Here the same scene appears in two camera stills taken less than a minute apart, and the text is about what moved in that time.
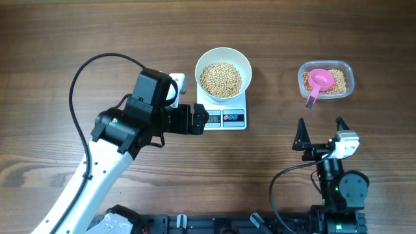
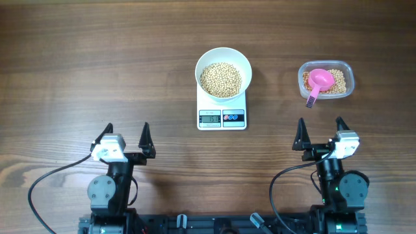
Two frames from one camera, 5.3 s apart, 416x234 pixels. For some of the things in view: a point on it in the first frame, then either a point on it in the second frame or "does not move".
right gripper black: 302,143 does not move
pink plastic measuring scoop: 318,80 does not move
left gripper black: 184,127 -> 146,147
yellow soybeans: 339,85 does not move
